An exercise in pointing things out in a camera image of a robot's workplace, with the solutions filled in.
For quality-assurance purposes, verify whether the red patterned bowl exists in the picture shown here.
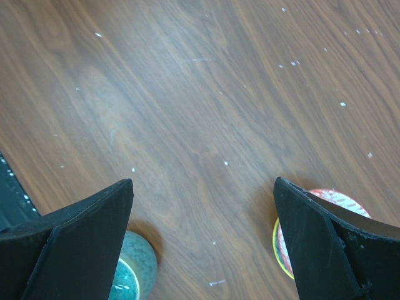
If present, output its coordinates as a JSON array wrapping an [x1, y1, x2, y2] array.
[[276, 187, 372, 276]]

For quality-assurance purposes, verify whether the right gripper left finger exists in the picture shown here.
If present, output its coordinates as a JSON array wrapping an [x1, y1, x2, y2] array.
[[1, 179, 134, 299]]

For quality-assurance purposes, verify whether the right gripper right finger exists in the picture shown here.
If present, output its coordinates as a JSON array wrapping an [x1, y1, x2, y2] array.
[[273, 177, 399, 299]]

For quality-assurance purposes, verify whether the yellow rim blue bowl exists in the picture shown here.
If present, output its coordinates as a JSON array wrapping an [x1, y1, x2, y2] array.
[[272, 219, 294, 279]]

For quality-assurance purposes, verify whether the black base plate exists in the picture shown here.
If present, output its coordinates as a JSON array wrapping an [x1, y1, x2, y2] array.
[[0, 154, 40, 230]]

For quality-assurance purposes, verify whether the teal ceramic mug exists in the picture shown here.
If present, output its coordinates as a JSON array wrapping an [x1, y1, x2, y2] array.
[[109, 231, 158, 299]]

